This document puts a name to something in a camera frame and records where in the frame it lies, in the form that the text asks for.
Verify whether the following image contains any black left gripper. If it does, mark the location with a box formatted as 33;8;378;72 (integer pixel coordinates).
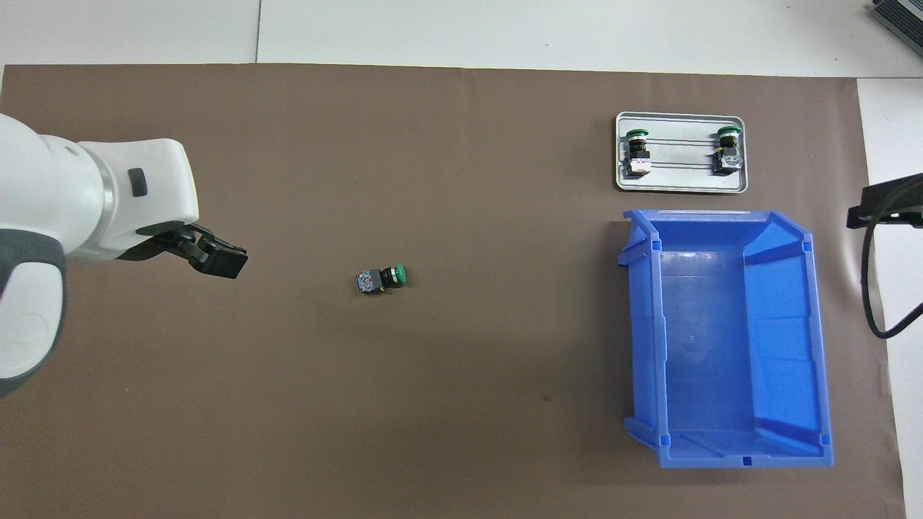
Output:
124;222;249;280

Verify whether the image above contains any green push button switch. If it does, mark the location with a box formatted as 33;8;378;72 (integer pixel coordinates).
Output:
624;128;653;179
712;125;743;176
355;265;409;295

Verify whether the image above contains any grey ribbed device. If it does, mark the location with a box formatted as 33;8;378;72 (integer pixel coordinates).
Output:
869;0;923;45

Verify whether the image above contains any grey metal tray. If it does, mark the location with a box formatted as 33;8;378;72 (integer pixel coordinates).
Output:
614;111;749;194

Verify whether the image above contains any blue plastic storage bin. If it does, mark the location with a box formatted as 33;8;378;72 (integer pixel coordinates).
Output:
619;209;835;469

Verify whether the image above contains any brown paper table mat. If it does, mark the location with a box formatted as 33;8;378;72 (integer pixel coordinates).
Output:
0;63;908;519

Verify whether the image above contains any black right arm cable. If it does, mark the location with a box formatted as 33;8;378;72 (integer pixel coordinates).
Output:
862;204;923;340

